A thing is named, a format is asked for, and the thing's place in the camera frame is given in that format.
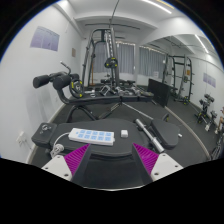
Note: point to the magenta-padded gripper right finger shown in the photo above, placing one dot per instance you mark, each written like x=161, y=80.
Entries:
x=163, y=166

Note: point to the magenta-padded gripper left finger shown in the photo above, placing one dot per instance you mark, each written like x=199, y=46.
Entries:
x=58, y=166

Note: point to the white charger block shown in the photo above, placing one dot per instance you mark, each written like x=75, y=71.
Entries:
x=124, y=133

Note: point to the small black bench pad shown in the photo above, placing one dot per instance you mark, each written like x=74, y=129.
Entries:
x=38, y=138
x=166, y=131

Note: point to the silver barbell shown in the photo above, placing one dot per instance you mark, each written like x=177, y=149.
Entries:
x=148, y=133

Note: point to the metal spring barbell collar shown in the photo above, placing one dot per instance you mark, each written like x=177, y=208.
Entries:
x=45, y=127

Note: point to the white power strip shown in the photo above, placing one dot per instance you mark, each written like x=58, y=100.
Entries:
x=91, y=136

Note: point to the large black padded bench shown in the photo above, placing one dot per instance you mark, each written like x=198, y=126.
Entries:
x=100, y=123

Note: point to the black box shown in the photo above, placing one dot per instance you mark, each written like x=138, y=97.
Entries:
x=160, y=90

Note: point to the black yellow weight plate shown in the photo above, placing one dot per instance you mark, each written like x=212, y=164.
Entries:
x=72, y=89
x=110, y=62

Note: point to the black bench with roller pads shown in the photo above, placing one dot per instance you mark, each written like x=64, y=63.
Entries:
x=100, y=99

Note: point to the black exercise machine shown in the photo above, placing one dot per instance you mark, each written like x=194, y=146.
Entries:
x=208, y=98

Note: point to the group of dumbbells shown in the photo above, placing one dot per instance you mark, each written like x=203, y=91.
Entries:
x=133, y=90

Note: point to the black squat rack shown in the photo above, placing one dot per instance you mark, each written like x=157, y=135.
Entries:
x=190, y=80

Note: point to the white paper sign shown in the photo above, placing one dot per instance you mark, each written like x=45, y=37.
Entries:
x=155, y=74

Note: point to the grey window curtain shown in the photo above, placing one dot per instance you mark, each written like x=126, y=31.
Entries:
x=151, y=61
x=128, y=58

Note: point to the short ceiling light strip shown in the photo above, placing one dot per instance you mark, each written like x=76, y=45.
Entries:
x=201, y=43

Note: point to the grey power rack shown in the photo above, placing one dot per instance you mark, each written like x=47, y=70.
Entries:
x=112, y=46

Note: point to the long ceiling light strip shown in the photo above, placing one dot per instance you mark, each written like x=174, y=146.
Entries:
x=156, y=6

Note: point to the white wall socket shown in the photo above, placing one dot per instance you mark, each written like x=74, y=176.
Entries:
x=21, y=138

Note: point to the small purple wall poster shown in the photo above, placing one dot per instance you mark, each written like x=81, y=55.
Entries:
x=209, y=80

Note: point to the small brown wall panel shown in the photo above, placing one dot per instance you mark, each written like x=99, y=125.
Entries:
x=73, y=52

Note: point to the large purple wall poster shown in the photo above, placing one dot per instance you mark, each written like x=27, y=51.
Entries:
x=45, y=38

